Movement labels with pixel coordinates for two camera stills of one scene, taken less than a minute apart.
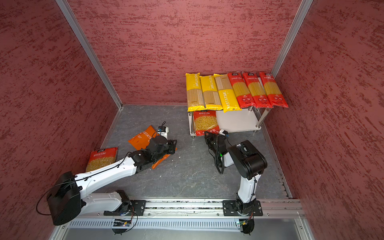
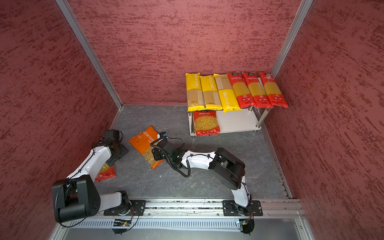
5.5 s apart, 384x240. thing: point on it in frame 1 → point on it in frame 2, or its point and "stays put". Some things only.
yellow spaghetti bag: x=228 y=98 stays put
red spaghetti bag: x=245 y=97 stays put
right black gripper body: x=210 y=141 → x=160 y=155
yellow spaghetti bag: x=195 y=97 stays put
